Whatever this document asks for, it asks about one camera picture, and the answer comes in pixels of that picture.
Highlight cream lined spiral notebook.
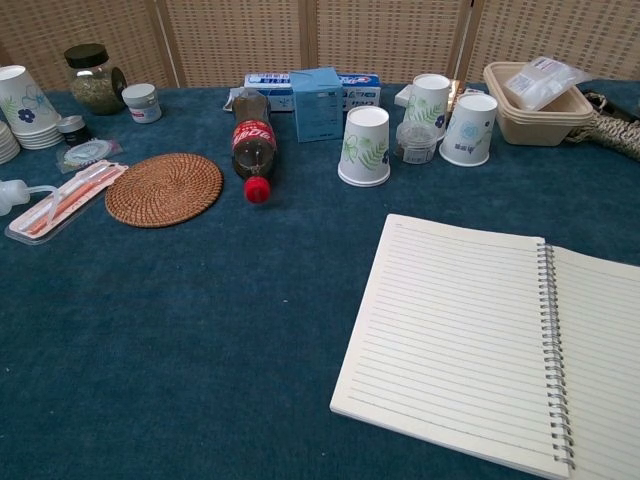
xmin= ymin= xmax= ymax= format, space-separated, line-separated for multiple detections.
xmin=329 ymin=213 xmax=640 ymax=480

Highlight paper cup with green fern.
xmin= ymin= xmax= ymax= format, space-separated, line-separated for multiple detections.
xmin=336 ymin=105 xmax=392 ymax=188
xmin=403 ymin=73 xmax=452 ymax=141

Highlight cola bottle with red cap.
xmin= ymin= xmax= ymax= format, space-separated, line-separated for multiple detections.
xmin=230 ymin=87 xmax=278 ymax=205

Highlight small clear plastic tub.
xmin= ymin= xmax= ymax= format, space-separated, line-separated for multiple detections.
xmin=395 ymin=121 xmax=437 ymax=166

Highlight light blue carton box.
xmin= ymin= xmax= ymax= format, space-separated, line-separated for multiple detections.
xmin=289 ymin=68 xmax=344 ymax=145

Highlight white blue toothpaste box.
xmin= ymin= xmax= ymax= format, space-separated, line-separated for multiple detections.
xmin=243 ymin=71 xmax=384 ymax=112

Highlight round woven rattan coaster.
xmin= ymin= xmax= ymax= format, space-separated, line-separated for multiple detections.
xmin=104 ymin=153 xmax=225 ymax=230

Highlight paper cup with blue print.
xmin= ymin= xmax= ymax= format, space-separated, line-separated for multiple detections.
xmin=438 ymin=93 xmax=499 ymax=168

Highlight teal blue table cloth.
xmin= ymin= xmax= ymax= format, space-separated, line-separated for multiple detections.
xmin=0 ymin=81 xmax=640 ymax=480

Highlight wooden woven folding screen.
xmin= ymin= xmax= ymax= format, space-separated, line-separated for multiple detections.
xmin=0 ymin=0 xmax=640 ymax=95

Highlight small white labelled jar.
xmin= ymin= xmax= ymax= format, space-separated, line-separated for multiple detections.
xmin=121 ymin=83 xmax=163 ymax=125

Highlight stacked beige pulp trays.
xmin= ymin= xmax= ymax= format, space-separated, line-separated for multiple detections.
xmin=482 ymin=61 xmax=595 ymax=148

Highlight small clear plastic packet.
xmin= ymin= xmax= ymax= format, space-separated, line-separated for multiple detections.
xmin=55 ymin=138 xmax=124 ymax=175

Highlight pink toothbrush blister pack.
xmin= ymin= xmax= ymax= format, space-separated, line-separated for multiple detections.
xmin=4 ymin=158 xmax=130 ymax=246

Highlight small black-lidded jar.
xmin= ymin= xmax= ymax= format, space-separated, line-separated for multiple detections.
xmin=56 ymin=114 xmax=92 ymax=148

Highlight clear plastic bag with label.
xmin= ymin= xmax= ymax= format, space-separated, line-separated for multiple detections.
xmin=503 ymin=55 xmax=592 ymax=110

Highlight glass herb jar black lid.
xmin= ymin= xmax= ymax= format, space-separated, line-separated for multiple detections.
xmin=63 ymin=43 xmax=126 ymax=117

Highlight stack of white saucers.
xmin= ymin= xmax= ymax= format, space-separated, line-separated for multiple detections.
xmin=0 ymin=121 xmax=22 ymax=165
xmin=18 ymin=115 xmax=65 ymax=151

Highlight white squeeze bottle with tube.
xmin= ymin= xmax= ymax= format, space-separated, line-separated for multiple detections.
xmin=0 ymin=178 xmax=60 ymax=217

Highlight paper cup with blue flower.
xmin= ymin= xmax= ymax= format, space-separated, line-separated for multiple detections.
xmin=0 ymin=64 xmax=62 ymax=137

